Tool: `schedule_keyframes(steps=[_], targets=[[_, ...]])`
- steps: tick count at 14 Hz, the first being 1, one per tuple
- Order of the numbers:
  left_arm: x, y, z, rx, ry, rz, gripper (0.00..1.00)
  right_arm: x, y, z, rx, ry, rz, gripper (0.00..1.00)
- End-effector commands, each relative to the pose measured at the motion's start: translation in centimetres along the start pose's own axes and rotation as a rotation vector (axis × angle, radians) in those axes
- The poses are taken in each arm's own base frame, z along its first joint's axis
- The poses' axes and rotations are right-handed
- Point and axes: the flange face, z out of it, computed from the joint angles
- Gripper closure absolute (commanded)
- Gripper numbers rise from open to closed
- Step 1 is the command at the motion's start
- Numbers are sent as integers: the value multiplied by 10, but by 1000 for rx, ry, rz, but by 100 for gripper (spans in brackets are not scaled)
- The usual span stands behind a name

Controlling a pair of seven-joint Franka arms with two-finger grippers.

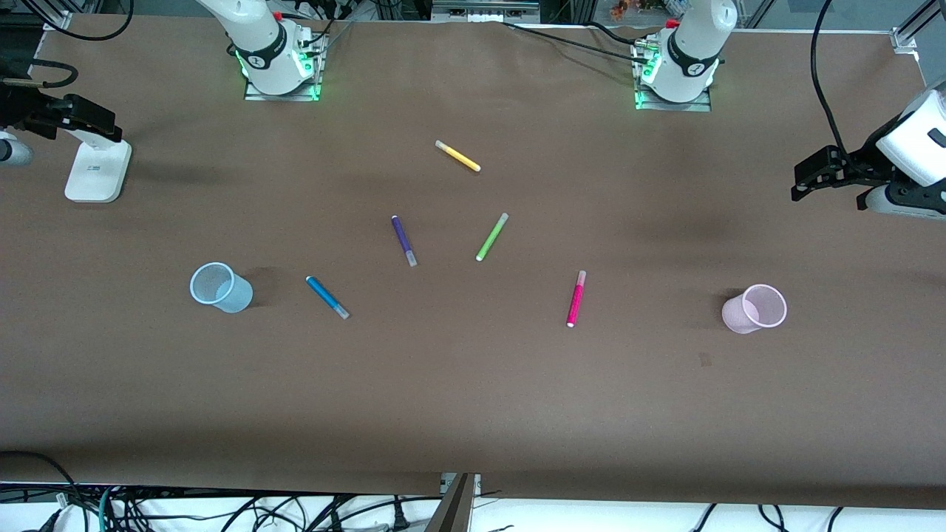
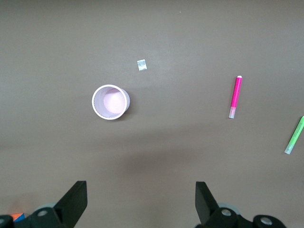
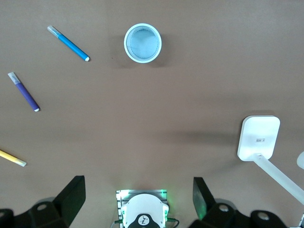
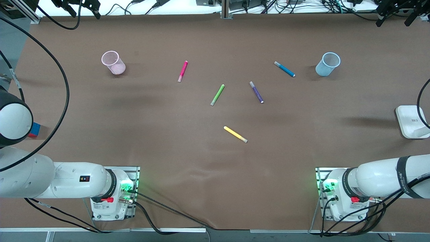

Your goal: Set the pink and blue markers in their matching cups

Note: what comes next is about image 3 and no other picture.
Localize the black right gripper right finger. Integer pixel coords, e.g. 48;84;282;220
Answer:
190;177;289;228

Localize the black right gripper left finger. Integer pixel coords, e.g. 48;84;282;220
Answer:
0;175;86;228

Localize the blue marker pen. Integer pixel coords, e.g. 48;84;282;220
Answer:
47;25;90;63

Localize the yellow marker pen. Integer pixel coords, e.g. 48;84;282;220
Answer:
0;149;27;168

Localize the white desk lamp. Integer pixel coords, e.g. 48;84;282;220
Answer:
237;115;304;205

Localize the white rounded plastic object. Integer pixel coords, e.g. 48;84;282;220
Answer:
296;151;304;170

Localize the purple marker pen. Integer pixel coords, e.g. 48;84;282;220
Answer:
7;72;40;112

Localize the light blue plastic cup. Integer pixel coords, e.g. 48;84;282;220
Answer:
123;23;162;64

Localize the thin black base cable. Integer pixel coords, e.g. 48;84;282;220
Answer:
166;216;181;226

